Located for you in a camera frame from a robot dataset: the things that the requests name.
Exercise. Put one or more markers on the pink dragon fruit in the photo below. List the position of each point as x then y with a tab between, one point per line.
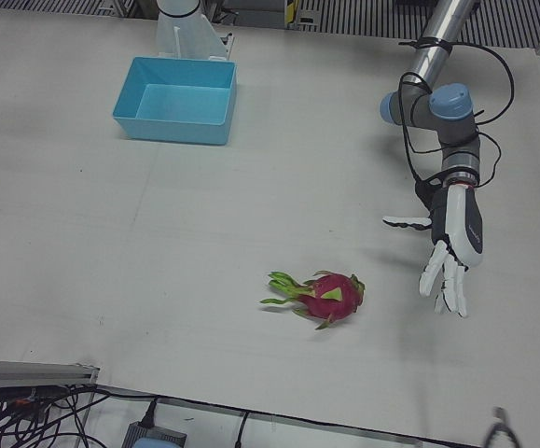
335	296

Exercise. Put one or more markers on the light blue plastic bin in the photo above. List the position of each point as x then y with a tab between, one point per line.
181	105

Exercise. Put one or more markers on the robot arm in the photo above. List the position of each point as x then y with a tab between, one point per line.
185	32

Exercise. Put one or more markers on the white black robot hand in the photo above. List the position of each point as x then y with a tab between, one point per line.
465	224

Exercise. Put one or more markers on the aluminium profile rail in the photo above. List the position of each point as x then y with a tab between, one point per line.
27	371

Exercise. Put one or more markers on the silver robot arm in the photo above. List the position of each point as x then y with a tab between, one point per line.
449	100

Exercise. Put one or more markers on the grey power adapter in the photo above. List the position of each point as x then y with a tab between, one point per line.
155	434

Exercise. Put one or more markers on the yellow black striped post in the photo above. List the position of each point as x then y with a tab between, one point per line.
291	10

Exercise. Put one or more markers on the black power strip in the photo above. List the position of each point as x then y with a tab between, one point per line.
4	396

